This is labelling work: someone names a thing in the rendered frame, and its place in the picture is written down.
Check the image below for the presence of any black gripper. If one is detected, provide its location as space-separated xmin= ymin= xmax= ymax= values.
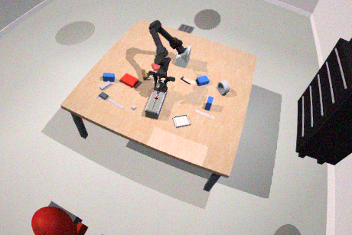
xmin=148 ymin=65 xmax=175 ymax=89

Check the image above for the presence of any grey ring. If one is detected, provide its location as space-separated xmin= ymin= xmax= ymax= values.
xmin=217 ymin=80 xmax=230 ymax=94

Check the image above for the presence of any blue rectangular block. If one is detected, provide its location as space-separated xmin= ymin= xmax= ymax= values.
xmin=196 ymin=75 xmax=210 ymax=86
xmin=103 ymin=73 xmax=115 ymax=83
xmin=205 ymin=96 xmax=213 ymax=111

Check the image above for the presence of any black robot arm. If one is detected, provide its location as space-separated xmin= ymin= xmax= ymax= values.
xmin=148 ymin=20 xmax=187 ymax=78

